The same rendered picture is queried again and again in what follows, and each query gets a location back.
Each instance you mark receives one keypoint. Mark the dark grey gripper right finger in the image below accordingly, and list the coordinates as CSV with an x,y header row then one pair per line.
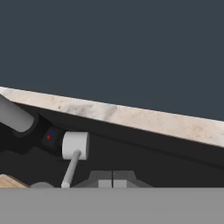
x,y
124,176

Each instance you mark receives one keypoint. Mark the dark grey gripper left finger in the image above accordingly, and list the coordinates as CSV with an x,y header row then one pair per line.
x,y
102,176

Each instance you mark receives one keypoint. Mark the black sink basin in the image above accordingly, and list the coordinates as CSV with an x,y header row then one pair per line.
x,y
163,166

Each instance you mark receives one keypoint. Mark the black faucet base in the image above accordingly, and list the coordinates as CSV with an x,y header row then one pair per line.
x,y
51,137

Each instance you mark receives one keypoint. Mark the wooden cutting board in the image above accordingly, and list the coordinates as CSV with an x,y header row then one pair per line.
x,y
10,181

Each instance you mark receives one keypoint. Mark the grey faucet spout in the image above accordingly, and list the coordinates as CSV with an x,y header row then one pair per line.
x,y
13,115

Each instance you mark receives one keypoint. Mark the small grey rounded object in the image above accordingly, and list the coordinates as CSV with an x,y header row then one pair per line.
x,y
42,185

